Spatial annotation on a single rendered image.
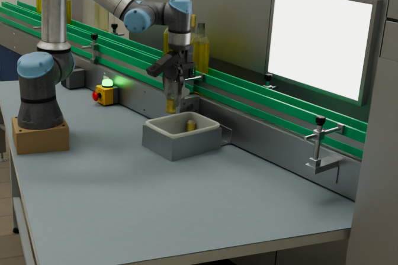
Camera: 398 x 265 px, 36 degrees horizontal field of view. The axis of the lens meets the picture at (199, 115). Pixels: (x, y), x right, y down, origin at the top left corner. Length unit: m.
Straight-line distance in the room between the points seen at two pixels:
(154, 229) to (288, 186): 0.50
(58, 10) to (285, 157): 0.90
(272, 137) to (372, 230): 0.55
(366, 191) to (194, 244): 0.46
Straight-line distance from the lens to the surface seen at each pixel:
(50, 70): 2.04
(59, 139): 2.08
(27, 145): 2.07
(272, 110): 2.04
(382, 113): 1.55
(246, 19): 2.31
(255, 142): 2.10
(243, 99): 2.13
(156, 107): 2.34
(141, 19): 1.86
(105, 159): 2.03
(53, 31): 2.13
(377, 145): 1.58
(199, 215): 1.70
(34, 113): 2.06
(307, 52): 2.12
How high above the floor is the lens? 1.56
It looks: 19 degrees down
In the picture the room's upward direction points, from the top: 4 degrees clockwise
